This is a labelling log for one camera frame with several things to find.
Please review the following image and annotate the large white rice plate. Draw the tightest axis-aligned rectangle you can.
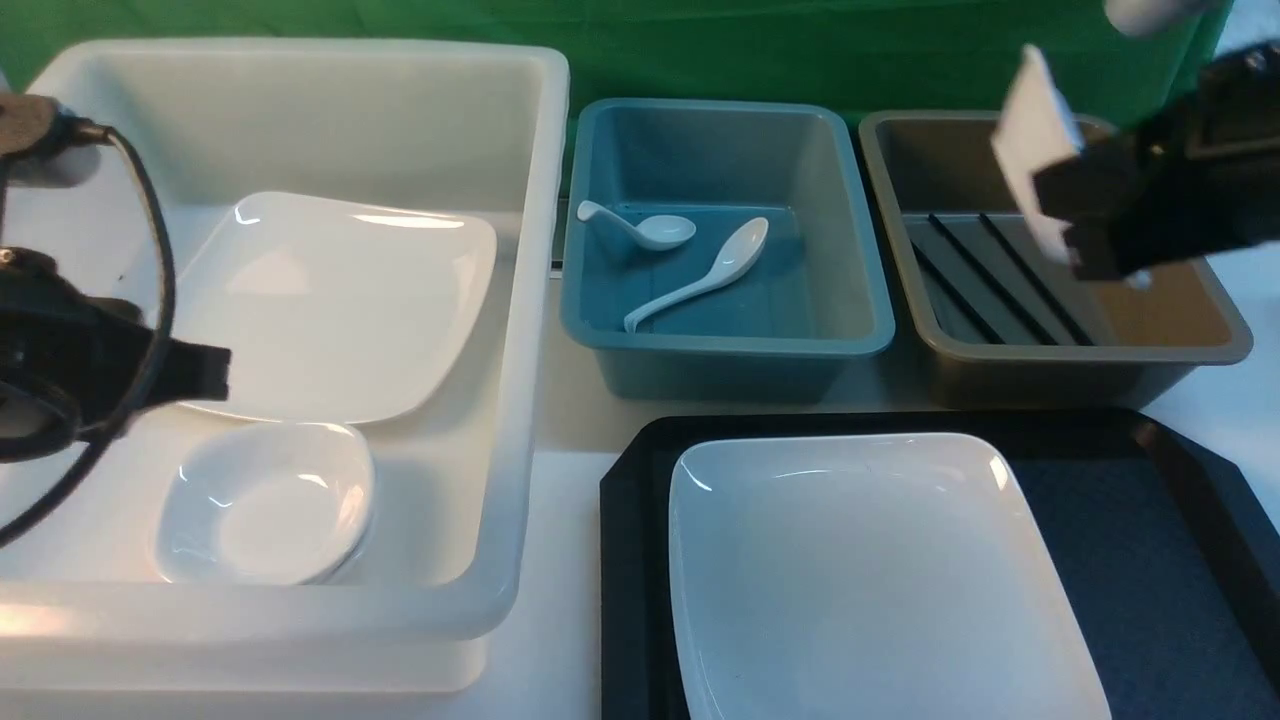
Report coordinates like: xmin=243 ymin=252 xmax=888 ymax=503
xmin=668 ymin=433 xmax=1111 ymax=719

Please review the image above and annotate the blue plastic bin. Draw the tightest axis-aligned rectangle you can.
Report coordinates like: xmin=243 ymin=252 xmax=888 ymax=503
xmin=559 ymin=99 xmax=895 ymax=404

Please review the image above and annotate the black serving tray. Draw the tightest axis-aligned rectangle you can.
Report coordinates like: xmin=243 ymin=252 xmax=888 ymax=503
xmin=599 ymin=407 xmax=1279 ymax=719

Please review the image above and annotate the large white plastic bin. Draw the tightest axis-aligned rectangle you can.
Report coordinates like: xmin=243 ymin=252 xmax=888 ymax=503
xmin=3 ymin=38 xmax=570 ymax=692

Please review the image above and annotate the green cloth backdrop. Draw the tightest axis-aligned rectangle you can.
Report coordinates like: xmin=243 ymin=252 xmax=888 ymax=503
xmin=0 ymin=0 xmax=1236 ymax=167

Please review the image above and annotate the short white spoon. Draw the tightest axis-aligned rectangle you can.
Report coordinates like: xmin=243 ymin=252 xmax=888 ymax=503
xmin=575 ymin=200 xmax=698 ymax=252

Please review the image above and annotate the black left camera cable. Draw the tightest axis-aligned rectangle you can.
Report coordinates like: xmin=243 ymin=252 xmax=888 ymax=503
xmin=0 ymin=126 xmax=178 ymax=546

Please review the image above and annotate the brown plastic bin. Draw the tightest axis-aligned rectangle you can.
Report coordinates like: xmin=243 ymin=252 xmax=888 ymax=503
xmin=858 ymin=110 xmax=1253 ymax=409

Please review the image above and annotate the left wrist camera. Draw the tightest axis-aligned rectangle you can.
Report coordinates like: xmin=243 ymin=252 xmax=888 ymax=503
xmin=1 ymin=92 xmax=102 ymax=190

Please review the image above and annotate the white square plate in bin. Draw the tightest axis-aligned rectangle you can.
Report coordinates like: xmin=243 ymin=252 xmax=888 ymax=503
xmin=174 ymin=192 xmax=498 ymax=424

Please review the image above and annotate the long white soup spoon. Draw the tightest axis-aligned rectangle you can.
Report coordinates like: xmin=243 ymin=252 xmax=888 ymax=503
xmin=623 ymin=217 xmax=771 ymax=333

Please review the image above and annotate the white small dish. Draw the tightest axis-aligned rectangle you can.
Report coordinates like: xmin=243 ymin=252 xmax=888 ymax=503
xmin=991 ymin=44 xmax=1084 ymax=266

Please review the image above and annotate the white small bowl in bin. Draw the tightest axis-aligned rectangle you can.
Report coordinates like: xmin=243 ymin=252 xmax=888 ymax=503
xmin=154 ymin=423 xmax=378 ymax=585

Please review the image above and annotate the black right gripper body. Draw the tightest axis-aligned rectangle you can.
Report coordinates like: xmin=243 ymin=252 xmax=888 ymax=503
xmin=1032 ymin=40 xmax=1279 ymax=282

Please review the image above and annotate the black chopstick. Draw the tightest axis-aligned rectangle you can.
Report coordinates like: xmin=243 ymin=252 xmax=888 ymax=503
xmin=911 ymin=243 xmax=1004 ymax=345
xmin=978 ymin=213 xmax=1094 ymax=346
xmin=927 ymin=213 xmax=1059 ymax=346

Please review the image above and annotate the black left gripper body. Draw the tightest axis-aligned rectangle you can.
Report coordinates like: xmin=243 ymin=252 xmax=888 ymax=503
xmin=0 ymin=249 xmax=233 ymax=462

